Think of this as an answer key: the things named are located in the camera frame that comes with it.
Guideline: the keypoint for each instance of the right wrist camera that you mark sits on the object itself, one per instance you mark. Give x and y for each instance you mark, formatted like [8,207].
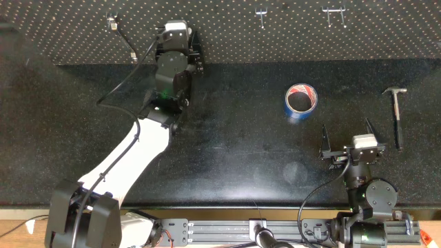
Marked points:
[364,141]

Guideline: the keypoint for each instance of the roll of blue tape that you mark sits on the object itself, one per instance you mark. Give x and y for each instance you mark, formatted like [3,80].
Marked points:
[299,115]

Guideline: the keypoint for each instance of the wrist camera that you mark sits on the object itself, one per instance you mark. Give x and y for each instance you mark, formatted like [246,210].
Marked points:
[176,26]
[364,141]

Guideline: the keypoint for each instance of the hammer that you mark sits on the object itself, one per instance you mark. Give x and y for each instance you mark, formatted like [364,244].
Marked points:
[396,106]

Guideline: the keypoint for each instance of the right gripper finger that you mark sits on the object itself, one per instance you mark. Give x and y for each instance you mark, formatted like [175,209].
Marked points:
[325,143]
[372,129]

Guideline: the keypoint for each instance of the black pegboard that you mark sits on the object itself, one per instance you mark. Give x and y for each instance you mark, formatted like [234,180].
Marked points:
[275,38]

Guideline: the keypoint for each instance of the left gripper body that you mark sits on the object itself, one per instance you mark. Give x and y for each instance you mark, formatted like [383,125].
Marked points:
[197,62]

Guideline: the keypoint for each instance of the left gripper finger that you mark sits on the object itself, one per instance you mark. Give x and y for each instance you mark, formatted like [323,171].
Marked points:
[196,43]

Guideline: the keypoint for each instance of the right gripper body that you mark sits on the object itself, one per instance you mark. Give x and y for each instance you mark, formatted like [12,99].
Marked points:
[336,156]

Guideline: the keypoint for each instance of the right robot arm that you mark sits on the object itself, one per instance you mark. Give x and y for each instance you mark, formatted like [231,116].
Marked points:
[380,197]

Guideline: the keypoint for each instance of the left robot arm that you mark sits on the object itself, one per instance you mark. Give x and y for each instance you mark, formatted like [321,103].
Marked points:
[144,151]

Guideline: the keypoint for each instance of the metal hook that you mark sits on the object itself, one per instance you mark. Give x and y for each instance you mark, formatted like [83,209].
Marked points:
[333,10]
[110,15]
[261,13]

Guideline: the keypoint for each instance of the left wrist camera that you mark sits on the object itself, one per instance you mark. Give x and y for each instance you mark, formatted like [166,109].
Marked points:
[176,26]

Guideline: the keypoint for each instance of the mounting rail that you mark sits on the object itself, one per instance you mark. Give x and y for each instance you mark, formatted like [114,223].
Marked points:
[220,230]

